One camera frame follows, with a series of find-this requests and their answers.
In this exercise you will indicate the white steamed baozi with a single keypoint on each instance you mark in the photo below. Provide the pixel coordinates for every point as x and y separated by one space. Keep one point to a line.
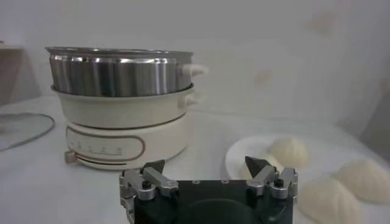
329 202
289 150
365 179
274 162

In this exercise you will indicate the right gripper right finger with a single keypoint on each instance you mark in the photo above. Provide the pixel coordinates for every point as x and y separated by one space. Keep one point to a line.
262 178

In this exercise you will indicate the stainless steel steamer basket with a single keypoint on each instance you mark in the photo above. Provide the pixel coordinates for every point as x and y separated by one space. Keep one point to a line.
122 76

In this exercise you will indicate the cream electric cooker pot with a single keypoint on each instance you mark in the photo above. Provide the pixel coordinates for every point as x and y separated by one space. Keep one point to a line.
128 112

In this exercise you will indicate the white round plate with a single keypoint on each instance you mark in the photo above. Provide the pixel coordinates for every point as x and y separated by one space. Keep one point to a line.
243 152

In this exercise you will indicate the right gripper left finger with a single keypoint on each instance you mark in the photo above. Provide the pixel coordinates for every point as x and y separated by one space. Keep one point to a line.
158 179

